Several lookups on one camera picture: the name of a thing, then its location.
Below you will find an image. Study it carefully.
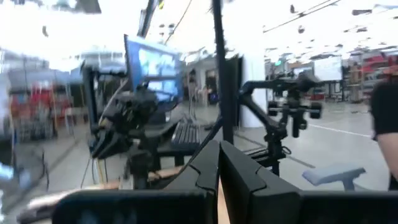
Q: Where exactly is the flat computer monitor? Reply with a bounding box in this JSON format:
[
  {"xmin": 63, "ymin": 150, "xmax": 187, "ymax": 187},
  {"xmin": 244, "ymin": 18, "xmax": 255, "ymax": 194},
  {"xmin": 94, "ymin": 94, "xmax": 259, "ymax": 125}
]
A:
[{"xmin": 123, "ymin": 33, "xmax": 185, "ymax": 111}]

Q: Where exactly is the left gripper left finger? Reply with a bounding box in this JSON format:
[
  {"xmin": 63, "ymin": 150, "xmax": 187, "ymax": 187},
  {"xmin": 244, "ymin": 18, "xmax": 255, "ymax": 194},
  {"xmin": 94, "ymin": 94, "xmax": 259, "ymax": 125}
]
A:
[{"xmin": 164, "ymin": 139, "xmax": 221, "ymax": 224}]

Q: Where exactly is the black computer keyboard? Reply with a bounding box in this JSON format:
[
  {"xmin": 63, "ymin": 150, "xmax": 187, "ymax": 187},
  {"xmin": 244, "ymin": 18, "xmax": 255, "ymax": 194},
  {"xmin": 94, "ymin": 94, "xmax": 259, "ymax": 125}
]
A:
[{"xmin": 170, "ymin": 120, "xmax": 202, "ymax": 151}]

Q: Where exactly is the grey chair armrest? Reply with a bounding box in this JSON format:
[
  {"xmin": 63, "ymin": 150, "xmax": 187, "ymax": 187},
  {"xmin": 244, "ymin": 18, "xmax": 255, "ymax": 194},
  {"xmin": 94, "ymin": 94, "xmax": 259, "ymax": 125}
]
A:
[{"xmin": 301, "ymin": 166, "xmax": 367, "ymax": 191}]

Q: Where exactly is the wall display screen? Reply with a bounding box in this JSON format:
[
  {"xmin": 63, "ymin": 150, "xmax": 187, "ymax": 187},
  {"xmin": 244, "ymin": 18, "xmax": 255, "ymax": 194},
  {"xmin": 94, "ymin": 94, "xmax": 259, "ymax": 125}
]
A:
[{"xmin": 313, "ymin": 55, "xmax": 343, "ymax": 82}]

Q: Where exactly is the black vertical pole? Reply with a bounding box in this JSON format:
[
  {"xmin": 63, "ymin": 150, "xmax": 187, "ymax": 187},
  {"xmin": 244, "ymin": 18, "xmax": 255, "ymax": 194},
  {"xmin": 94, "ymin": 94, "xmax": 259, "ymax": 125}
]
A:
[{"xmin": 211, "ymin": 0, "xmax": 234, "ymax": 144}]

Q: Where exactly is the person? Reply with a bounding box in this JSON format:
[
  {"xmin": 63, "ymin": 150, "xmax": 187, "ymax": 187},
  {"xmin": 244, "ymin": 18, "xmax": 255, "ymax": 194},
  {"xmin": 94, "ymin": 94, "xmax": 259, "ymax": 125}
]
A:
[{"xmin": 369, "ymin": 80, "xmax": 398, "ymax": 191}]

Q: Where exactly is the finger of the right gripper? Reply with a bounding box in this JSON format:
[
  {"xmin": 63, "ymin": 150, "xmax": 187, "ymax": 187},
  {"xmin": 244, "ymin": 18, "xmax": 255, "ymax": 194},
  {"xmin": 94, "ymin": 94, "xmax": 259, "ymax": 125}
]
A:
[
  {"xmin": 90, "ymin": 131, "xmax": 115, "ymax": 159},
  {"xmin": 103, "ymin": 133, "xmax": 134, "ymax": 160}
]

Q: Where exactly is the white square pillar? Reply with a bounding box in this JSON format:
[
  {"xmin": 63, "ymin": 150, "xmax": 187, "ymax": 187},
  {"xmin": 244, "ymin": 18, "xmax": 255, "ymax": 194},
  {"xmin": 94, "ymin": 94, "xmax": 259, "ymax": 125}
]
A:
[{"xmin": 241, "ymin": 55, "xmax": 269, "ymax": 129}]

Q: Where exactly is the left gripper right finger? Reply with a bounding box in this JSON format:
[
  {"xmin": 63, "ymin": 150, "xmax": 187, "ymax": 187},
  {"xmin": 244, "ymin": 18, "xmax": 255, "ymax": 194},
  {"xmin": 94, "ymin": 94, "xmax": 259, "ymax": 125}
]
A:
[{"xmin": 219, "ymin": 140, "xmax": 302, "ymax": 224}]

